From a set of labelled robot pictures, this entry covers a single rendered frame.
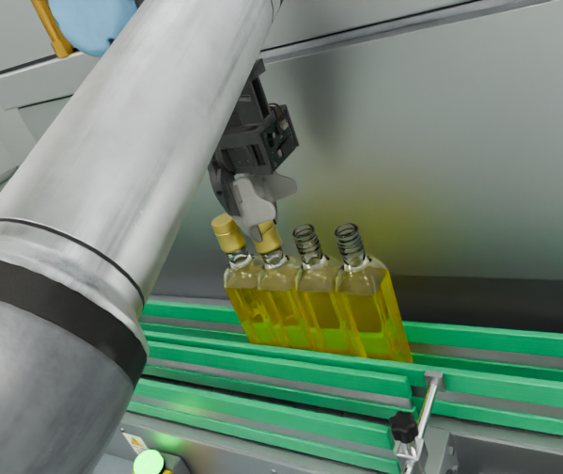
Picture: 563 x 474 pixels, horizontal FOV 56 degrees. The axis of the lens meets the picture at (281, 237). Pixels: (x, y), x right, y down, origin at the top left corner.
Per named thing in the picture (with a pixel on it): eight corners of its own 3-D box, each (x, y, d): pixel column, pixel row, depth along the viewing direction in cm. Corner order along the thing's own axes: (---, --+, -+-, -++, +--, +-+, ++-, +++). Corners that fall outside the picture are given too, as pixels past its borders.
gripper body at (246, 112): (273, 181, 58) (233, 74, 52) (211, 185, 63) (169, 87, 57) (302, 150, 63) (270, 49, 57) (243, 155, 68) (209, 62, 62)
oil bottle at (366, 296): (417, 371, 76) (384, 248, 65) (406, 402, 72) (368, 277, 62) (380, 365, 79) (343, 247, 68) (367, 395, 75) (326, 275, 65)
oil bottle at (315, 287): (378, 365, 79) (341, 247, 69) (367, 394, 75) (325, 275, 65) (343, 361, 82) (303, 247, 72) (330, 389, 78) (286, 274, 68)
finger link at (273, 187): (305, 224, 67) (277, 165, 62) (266, 224, 71) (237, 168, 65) (314, 207, 69) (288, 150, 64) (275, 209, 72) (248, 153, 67)
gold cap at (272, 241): (286, 238, 70) (275, 210, 68) (273, 254, 68) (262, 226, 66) (264, 238, 72) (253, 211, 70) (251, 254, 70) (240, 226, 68)
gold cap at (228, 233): (222, 256, 72) (210, 229, 70) (222, 244, 75) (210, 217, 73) (246, 247, 72) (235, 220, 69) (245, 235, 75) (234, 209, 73)
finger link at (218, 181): (232, 220, 62) (211, 148, 59) (222, 221, 63) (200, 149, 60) (254, 204, 65) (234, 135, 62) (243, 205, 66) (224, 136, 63)
